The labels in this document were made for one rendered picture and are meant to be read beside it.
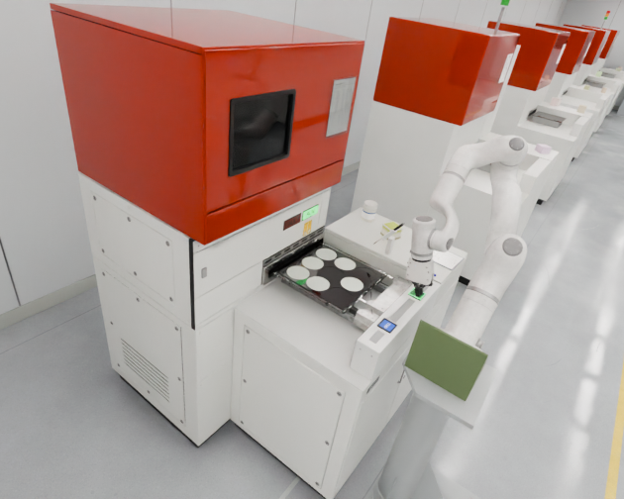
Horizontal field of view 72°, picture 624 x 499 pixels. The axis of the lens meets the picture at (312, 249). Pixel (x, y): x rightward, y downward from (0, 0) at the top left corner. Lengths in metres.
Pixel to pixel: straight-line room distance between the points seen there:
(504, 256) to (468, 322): 0.25
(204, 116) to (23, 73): 1.56
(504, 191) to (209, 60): 1.12
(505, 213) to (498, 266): 0.22
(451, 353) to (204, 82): 1.15
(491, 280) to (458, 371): 0.34
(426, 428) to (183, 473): 1.14
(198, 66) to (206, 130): 0.16
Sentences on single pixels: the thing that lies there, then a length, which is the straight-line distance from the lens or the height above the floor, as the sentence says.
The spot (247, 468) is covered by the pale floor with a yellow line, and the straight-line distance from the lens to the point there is 2.32.
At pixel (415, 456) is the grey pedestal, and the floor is 0.40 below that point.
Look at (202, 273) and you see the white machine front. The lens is 1.56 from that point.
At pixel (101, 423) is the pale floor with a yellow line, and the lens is 2.54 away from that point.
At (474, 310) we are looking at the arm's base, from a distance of 1.60.
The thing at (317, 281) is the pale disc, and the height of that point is 0.90.
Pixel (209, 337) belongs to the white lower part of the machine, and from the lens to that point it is 1.80.
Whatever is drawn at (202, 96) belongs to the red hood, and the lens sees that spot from 1.25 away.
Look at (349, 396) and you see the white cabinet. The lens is 1.64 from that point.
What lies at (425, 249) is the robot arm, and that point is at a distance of 1.68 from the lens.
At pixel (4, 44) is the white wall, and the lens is 2.65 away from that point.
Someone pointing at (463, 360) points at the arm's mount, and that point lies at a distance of 1.58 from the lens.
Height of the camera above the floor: 2.00
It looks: 32 degrees down
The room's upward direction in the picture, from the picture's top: 9 degrees clockwise
